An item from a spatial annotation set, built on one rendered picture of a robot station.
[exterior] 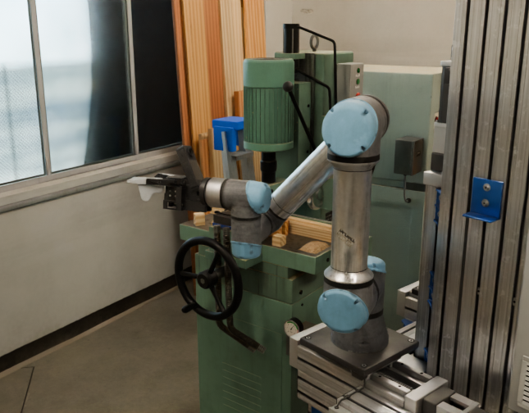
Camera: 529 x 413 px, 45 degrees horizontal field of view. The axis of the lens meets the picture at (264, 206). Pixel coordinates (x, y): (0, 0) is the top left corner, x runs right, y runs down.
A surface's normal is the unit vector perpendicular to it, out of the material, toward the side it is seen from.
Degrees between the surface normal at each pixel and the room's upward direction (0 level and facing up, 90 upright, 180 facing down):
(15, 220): 90
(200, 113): 87
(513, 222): 90
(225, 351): 90
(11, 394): 0
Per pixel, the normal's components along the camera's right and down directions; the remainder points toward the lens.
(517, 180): -0.75, 0.18
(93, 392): 0.00, -0.96
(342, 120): -0.38, 0.13
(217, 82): 0.84, 0.10
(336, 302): -0.38, 0.38
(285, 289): -0.59, 0.22
